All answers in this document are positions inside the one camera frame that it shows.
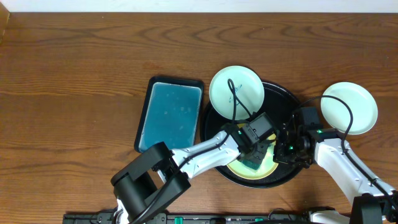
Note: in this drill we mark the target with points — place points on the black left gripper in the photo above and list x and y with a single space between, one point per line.
258 154

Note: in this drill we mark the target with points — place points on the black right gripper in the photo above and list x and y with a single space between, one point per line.
280 156

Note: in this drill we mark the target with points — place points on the yellow plate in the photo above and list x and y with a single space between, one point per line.
267 167

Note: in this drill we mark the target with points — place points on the green scouring sponge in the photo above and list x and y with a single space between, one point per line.
253 164

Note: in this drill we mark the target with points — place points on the mint plate with blue streak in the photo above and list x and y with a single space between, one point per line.
347 105

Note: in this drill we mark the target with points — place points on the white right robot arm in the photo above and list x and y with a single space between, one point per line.
372 200

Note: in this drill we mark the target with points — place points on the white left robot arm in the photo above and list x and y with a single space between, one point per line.
157 177

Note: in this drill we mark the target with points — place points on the round black tray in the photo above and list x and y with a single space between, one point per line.
278 104

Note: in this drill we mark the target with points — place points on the black rectangular water tray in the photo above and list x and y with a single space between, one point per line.
170 113

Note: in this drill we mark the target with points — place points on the mint plate with scribble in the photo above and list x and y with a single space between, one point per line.
236 92

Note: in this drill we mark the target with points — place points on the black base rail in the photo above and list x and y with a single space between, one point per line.
202 218

